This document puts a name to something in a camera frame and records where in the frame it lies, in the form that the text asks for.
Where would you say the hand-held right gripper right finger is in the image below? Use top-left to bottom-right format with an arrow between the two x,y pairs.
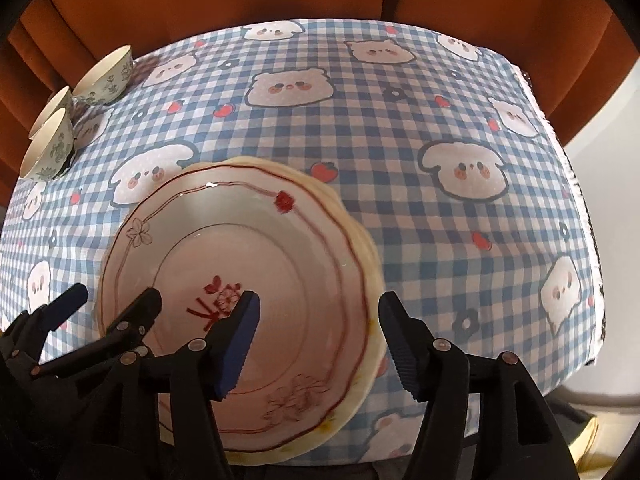
378,291 -> 573,480

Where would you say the round yellow floral plate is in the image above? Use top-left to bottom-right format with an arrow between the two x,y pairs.
197,156 -> 388,463

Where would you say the red flower wavy-rim plate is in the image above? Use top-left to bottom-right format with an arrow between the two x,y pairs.
96,164 -> 386,443

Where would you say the green floral ceramic bowl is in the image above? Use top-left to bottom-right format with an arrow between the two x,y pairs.
19,107 -> 76,182
73,45 -> 135,107
28,86 -> 74,141

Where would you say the blue checked bear tablecloth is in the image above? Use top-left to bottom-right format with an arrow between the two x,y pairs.
0,19 -> 608,461

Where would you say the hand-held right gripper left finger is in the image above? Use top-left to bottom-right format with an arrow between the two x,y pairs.
70,290 -> 262,480

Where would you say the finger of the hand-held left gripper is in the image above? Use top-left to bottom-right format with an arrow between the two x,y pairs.
30,287 -> 164,380
0,283 -> 89,361

